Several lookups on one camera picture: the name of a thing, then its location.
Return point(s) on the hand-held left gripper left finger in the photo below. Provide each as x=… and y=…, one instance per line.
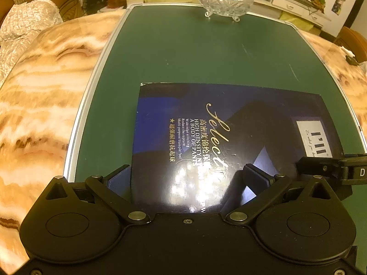
x=119, y=182

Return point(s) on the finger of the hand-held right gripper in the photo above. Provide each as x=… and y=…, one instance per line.
x=318, y=166

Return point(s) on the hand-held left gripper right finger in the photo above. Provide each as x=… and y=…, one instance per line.
x=256, y=179

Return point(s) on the dark blue printed box lid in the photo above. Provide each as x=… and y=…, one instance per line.
x=243, y=126

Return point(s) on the marble desktop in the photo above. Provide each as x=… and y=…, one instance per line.
x=37, y=91

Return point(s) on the brown leather armchair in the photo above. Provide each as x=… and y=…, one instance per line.
x=352, y=37

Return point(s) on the green table mat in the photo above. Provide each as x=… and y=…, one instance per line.
x=186, y=48

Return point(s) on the white TV cabinet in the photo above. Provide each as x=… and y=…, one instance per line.
x=289, y=3

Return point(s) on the white lace sofa cover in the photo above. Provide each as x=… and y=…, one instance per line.
x=25, y=20

